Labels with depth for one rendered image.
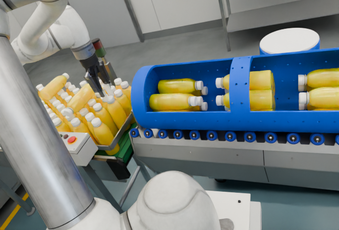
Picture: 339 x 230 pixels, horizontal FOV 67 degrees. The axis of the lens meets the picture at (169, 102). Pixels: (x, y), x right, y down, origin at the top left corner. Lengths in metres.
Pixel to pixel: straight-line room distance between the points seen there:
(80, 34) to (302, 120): 0.86
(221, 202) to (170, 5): 4.01
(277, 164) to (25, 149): 0.87
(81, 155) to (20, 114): 0.62
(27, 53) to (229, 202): 0.86
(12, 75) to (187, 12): 4.13
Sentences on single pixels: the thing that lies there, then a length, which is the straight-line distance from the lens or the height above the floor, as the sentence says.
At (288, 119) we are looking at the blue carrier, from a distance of 0.92.
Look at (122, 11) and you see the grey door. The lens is 4.87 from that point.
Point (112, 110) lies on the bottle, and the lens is 1.27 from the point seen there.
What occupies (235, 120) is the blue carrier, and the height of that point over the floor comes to 1.08.
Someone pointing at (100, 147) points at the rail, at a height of 0.97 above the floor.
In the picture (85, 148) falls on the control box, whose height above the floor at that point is 1.06.
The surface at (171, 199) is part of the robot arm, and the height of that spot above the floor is 1.28.
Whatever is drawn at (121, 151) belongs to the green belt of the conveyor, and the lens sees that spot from 1.28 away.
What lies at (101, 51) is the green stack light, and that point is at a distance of 1.64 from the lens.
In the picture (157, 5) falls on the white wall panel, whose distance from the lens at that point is 4.66.
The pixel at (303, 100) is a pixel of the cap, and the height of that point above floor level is 1.11.
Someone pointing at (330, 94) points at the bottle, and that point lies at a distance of 0.95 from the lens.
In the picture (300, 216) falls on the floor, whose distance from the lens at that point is 1.96.
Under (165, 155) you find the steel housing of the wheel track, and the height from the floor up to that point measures 0.85.
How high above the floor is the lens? 1.71
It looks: 34 degrees down
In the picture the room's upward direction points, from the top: 20 degrees counter-clockwise
